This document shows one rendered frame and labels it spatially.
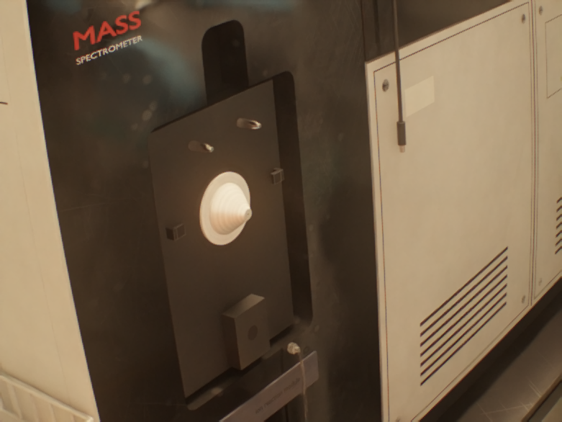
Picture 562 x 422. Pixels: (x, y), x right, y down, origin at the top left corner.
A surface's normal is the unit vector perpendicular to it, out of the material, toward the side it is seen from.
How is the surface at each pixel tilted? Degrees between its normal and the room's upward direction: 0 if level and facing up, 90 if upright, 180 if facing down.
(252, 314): 90
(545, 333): 0
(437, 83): 90
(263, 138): 90
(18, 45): 90
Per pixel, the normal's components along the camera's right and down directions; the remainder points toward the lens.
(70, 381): -0.61, 0.37
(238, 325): 0.79, 0.18
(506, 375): -0.08, -0.91
